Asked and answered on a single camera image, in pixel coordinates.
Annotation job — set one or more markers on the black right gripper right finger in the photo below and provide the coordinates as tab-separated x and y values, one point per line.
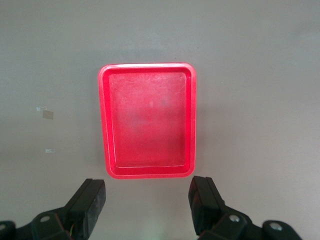
206	205

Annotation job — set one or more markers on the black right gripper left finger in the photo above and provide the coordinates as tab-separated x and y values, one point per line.
86	205

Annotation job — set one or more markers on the clear tape scrap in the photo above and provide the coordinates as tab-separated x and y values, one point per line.
41	108
50	150

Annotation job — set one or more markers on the red plastic tray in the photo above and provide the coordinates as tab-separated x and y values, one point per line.
150	120

